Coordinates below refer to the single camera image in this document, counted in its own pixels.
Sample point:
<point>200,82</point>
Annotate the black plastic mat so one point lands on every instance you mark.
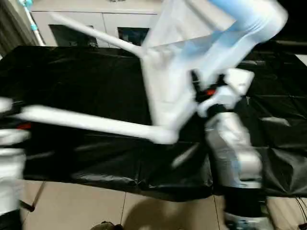
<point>86,81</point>

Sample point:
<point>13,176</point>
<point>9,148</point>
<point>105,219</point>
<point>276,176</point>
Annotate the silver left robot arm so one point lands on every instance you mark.
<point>9,182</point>

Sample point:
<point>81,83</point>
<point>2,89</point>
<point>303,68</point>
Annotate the white plastic table leg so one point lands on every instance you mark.
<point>96,122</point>
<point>96,33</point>
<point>249,24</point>

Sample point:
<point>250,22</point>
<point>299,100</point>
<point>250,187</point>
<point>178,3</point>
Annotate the black metal table frame leg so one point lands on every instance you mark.
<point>28,206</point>

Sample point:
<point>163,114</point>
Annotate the dark rounded robot foot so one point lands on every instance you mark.
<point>103,225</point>

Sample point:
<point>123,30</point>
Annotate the white glass-door cabinet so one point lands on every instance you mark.
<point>96,9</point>

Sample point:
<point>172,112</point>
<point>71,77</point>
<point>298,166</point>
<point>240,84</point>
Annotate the grey curtain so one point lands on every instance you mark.
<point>12,26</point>

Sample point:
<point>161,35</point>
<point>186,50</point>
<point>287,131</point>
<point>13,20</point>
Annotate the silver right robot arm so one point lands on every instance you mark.
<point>235,148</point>

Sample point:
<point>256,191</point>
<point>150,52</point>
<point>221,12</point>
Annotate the white pole with blue band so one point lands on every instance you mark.
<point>31,21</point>

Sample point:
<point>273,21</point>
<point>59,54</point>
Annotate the white plastic table top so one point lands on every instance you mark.
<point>168,72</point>

